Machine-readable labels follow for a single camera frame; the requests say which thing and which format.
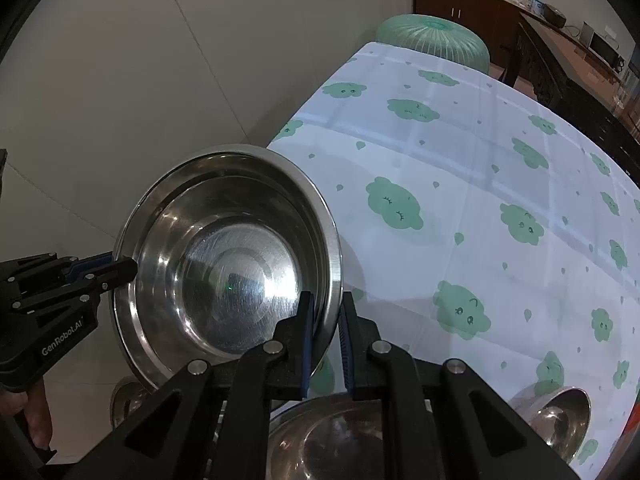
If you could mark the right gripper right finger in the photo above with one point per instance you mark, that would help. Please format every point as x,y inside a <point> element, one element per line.
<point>376,370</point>

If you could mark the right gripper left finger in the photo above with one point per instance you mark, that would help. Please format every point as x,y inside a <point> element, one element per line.
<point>277,370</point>

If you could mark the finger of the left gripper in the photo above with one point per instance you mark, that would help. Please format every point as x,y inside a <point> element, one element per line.
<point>105,272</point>

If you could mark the large steel bowl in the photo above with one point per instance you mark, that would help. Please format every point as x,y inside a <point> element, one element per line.
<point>329,437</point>

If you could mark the small steel bowl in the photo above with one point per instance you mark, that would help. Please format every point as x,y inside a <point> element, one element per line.
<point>560,418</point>

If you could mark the left hand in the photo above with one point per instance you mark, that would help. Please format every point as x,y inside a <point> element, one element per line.
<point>35,406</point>

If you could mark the green cloud pattern tablecloth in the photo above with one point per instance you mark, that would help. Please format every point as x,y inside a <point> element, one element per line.
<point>476,224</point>

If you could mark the green plastic stool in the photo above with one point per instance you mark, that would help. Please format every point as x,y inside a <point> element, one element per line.
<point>435,36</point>

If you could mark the dark wooden table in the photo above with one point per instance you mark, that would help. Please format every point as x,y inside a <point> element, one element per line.
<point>568,81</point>

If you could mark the brown wooden sideboard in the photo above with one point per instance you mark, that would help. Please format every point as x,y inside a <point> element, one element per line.
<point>494,21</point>

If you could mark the white microwave oven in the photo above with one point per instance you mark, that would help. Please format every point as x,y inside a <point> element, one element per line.
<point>597,44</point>

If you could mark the black rice cooker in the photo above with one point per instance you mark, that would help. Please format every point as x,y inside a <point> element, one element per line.
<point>553,16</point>

